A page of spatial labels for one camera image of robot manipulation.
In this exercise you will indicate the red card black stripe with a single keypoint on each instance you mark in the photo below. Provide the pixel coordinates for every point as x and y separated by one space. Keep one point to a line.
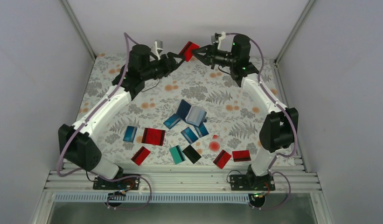
187 50

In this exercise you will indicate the teal card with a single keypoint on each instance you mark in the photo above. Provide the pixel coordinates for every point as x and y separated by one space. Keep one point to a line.
177 154

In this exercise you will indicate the red card far right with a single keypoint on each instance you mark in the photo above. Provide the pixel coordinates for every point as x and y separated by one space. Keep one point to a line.
241 155

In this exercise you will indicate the floral patterned table mat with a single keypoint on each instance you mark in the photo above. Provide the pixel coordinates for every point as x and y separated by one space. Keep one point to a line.
232 114

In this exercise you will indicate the blue card far left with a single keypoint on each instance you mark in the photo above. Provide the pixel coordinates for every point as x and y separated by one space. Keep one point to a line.
130 133

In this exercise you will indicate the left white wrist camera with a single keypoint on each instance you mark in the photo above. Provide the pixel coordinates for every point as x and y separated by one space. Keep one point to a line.
157 48

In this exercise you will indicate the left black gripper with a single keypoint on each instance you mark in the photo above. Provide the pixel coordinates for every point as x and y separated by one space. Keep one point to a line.
168 69

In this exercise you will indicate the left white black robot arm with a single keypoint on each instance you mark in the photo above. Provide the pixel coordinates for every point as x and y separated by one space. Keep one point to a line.
77 141

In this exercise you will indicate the red card lower left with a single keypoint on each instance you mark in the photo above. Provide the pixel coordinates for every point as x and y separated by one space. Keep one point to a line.
140 155

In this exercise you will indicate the red card tilted right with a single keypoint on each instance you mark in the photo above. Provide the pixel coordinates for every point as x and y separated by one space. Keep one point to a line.
222 159

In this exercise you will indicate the blue card centre right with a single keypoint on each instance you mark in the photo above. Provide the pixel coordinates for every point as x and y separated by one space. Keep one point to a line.
201 130

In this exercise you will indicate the red card upper stack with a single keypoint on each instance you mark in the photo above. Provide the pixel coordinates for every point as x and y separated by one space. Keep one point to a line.
147 136

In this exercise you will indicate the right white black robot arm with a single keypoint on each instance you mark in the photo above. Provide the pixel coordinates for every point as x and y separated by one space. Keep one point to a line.
278 134

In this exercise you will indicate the white card red circle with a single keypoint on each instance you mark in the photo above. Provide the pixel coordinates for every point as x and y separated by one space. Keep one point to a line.
215 143

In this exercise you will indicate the blue card top centre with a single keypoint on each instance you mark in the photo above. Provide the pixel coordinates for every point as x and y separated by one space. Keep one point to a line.
172 121

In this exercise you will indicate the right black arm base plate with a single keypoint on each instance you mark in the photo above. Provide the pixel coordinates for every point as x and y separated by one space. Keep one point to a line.
244 183

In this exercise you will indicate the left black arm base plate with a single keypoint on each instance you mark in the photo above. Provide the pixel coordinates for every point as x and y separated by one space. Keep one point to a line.
126 184

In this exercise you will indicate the red card overlapping stack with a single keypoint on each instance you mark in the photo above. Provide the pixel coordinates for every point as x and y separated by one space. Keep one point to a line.
158 136

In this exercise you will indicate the blue card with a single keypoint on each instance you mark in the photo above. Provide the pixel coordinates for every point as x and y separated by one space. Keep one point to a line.
189 135
201 130
172 121
130 133

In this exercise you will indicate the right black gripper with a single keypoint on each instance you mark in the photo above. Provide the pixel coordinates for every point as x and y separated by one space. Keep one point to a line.
209 58

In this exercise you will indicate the dark blue card holder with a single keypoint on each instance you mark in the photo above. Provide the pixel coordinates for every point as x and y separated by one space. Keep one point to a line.
193 115

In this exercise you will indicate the aluminium front rail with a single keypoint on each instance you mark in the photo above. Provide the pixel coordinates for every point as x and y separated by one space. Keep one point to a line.
180 181

